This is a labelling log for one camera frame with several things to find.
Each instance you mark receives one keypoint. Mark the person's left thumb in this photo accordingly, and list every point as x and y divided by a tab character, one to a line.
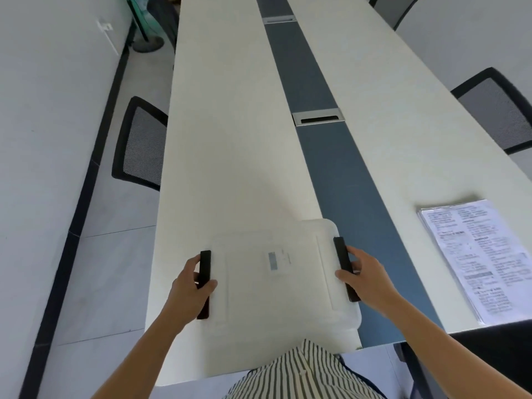
208	288

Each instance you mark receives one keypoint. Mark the person's right hand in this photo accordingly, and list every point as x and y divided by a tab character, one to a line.
372	282

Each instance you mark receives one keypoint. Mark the stack of printed paper sheets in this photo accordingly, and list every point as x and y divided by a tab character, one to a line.
478	253

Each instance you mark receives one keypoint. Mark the white wall socket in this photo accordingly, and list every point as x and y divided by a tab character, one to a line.
104	26

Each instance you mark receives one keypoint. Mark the person's left hand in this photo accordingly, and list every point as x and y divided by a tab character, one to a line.
185	295

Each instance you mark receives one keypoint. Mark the black mesh office chair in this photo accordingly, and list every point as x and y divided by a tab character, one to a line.
498	107
141	145

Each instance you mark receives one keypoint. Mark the person's left forearm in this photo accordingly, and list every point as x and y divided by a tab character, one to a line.
141	361

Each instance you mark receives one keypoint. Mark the white translucent plastic storage box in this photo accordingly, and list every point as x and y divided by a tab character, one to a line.
274	295

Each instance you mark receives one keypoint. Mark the grey label sticker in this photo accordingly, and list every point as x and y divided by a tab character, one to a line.
275	260

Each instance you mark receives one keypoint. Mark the person's right thumb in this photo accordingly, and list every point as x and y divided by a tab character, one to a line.
345	280

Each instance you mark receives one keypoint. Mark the black chair back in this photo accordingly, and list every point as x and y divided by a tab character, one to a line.
507	349

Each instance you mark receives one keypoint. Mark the striped shirt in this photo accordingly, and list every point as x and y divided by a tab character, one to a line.
299	373

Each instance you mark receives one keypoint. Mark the person's right forearm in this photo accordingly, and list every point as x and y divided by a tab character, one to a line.
449	353

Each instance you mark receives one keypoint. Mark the dark chair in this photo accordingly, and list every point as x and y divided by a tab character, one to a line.
166	16

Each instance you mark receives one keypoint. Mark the grey table leg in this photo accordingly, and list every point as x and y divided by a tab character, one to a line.
409	369

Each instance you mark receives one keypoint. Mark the black box latch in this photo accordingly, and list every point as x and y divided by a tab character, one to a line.
205	261
341	253

